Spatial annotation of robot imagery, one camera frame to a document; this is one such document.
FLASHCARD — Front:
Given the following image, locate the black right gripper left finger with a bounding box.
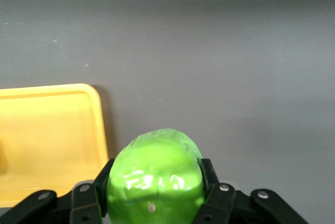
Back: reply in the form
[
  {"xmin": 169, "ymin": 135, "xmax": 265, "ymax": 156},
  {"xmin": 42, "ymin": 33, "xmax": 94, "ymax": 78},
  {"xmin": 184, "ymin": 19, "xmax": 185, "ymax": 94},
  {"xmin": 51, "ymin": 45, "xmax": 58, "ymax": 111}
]
[{"xmin": 70, "ymin": 158, "xmax": 116, "ymax": 224}]

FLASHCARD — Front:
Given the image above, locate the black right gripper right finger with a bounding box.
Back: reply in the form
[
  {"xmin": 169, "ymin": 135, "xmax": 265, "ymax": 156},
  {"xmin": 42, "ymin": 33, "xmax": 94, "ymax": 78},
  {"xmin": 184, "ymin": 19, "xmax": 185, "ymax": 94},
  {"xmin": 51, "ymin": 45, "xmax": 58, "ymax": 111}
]
[{"xmin": 192, "ymin": 159, "xmax": 236, "ymax": 224}]

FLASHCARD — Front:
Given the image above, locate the yellow plastic tray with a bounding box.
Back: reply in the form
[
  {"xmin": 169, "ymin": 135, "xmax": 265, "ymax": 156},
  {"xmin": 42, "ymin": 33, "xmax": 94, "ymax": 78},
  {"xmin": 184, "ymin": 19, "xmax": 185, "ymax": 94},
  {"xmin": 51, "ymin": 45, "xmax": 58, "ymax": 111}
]
[{"xmin": 0, "ymin": 83, "xmax": 110, "ymax": 208}]

